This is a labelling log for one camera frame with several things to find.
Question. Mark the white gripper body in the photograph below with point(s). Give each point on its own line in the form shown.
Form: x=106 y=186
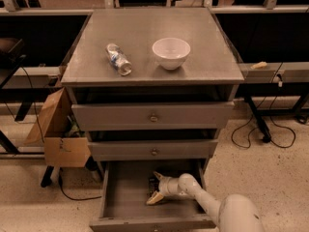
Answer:
x=166 y=186

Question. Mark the black rxbar chocolate bar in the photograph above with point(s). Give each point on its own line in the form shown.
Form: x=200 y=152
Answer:
x=153 y=185

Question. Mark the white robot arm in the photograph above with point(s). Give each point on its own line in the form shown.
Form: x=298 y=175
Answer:
x=235 y=213

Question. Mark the grey middle drawer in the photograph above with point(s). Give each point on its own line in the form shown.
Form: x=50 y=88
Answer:
x=153 y=149

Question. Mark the grey open bottom drawer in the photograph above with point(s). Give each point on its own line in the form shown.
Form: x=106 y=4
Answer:
x=125 y=192

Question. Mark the grey top drawer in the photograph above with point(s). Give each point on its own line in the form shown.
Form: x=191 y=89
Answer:
x=152 y=116

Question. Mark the grey drawer cabinet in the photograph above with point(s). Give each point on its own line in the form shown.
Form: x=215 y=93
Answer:
x=209 y=74

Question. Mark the brown cardboard box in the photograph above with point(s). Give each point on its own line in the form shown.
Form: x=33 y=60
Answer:
x=51 y=131

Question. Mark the black table leg right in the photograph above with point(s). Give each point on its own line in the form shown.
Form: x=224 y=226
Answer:
x=260 y=121

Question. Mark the white ceramic bowl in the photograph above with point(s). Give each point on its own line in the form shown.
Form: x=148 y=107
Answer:
x=171 y=53

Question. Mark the clear plastic water bottle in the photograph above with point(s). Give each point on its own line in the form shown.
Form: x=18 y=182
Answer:
x=118 y=60

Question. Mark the yellow foam piece on rail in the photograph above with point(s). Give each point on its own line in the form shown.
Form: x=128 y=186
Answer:
x=259 y=65

